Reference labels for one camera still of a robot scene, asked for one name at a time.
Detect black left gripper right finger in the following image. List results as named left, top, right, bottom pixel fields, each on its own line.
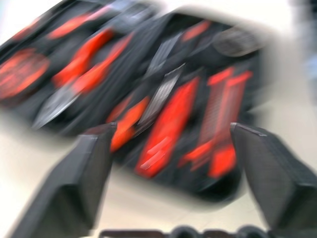
left=229, top=122, right=317, bottom=234

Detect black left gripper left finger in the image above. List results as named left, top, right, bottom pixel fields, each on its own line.
left=9, top=122, right=118, bottom=238

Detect black tool case with tools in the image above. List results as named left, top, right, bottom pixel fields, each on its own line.
left=0, top=0, right=269, bottom=198

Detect orange bit holder rack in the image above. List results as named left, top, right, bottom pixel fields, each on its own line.
left=182, top=66, right=254, bottom=179

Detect silver metal wrench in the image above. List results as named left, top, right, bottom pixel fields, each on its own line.
left=137, top=62, right=187, bottom=127

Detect round orange tape measure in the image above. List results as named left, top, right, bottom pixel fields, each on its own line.
left=0, top=48, right=52, bottom=100

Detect grey round metal part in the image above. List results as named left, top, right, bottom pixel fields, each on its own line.
left=212, top=26, right=264, bottom=58

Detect orange handled pliers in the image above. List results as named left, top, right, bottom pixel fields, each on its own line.
left=31, top=28, right=136, bottom=130

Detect orange handled screwdriver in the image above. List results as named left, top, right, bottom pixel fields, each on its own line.
left=46, top=11, right=96, bottom=41

